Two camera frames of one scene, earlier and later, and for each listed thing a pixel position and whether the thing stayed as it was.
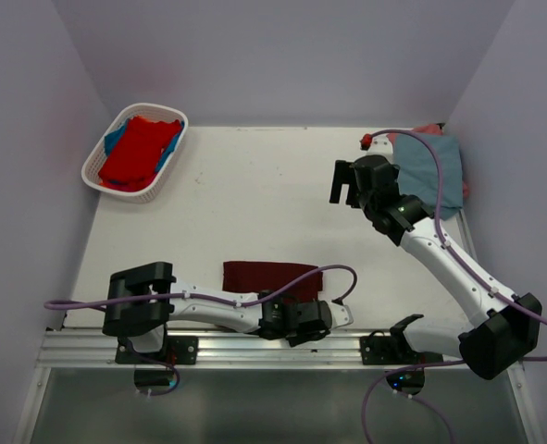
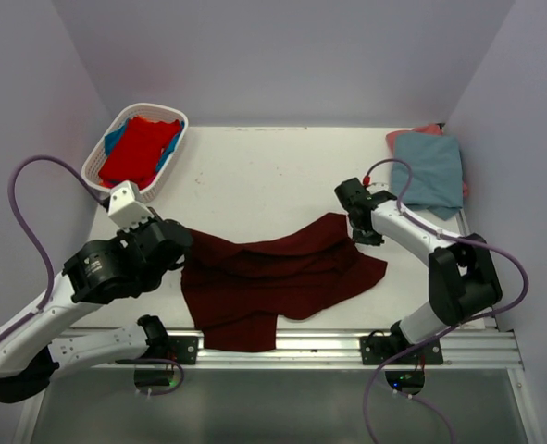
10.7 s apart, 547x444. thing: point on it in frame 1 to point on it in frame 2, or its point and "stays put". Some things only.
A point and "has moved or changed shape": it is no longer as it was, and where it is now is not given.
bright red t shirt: (133, 159) stays put
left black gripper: (296, 339) to (127, 236)
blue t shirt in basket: (114, 137) stays put
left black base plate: (177, 351) stays put
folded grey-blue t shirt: (418, 172) stays put
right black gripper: (344, 172) to (370, 240)
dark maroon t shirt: (273, 277) has moved or changed shape
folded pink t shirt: (428, 129) stays put
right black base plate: (393, 350) stays put
